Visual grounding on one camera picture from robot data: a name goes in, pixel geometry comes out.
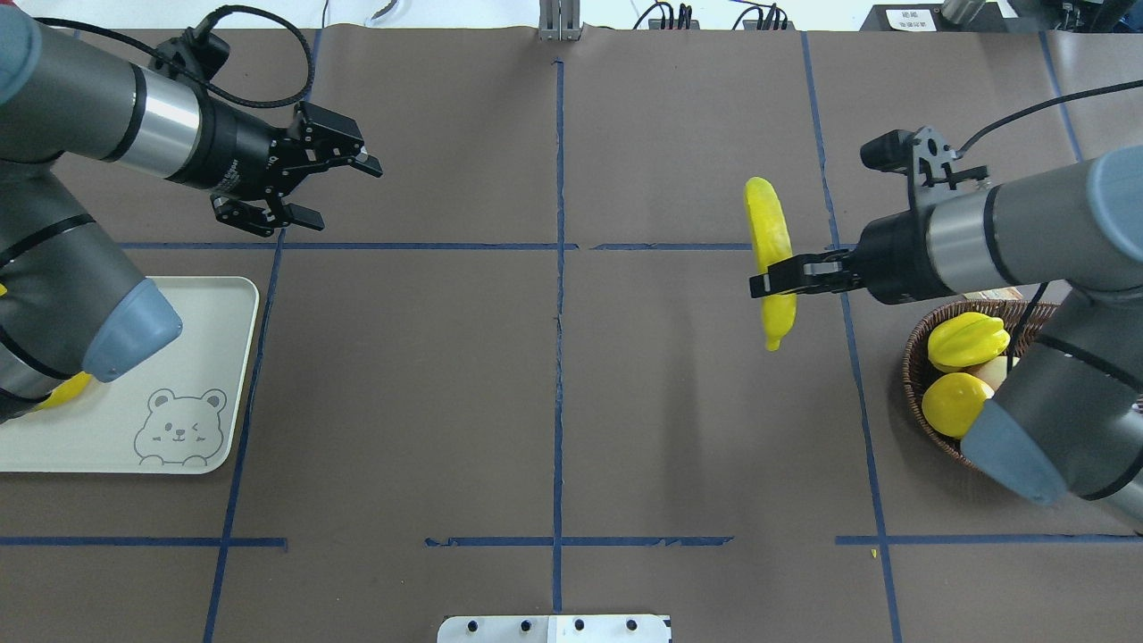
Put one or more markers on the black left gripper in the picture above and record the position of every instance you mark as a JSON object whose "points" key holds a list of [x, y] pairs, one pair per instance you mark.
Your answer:
{"points": [[230, 150]]}

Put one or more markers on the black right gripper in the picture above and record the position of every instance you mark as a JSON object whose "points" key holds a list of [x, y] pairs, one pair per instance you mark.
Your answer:
{"points": [[893, 256]]}

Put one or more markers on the yellow banana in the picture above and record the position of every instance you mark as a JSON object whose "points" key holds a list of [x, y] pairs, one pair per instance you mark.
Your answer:
{"points": [[69, 390], [770, 243]]}

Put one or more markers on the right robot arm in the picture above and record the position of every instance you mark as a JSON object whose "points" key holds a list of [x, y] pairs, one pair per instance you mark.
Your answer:
{"points": [[1064, 421]]}

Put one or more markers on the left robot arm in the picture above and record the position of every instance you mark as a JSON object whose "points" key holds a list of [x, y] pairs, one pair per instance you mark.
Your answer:
{"points": [[73, 302]]}

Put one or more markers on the brown wicker basket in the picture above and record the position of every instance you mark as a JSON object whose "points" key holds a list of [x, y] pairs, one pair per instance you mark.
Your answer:
{"points": [[1023, 321]]}

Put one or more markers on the yellow star fruit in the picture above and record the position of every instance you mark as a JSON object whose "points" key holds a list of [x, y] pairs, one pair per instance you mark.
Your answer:
{"points": [[967, 340]]}

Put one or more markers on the yellow lemon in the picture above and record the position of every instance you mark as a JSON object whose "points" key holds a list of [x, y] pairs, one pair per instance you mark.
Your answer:
{"points": [[952, 403]]}

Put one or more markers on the paper price tag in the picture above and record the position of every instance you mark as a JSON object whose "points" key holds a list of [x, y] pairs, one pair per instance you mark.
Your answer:
{"points": [[995, 294]]}

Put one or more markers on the pale green apple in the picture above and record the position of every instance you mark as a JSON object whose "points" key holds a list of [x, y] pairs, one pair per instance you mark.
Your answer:
{"points": [[992, 372]]}

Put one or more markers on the white bear tray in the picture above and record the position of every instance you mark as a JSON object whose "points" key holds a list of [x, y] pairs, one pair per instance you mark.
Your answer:
{"points": [[175, 413]]}

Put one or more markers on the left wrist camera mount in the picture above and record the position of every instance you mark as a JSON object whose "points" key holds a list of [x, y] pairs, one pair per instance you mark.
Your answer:
{"points": [[191, 57]]}

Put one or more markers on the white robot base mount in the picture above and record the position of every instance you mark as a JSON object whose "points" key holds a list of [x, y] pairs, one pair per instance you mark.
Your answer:
{"points": [[557, 628]]}

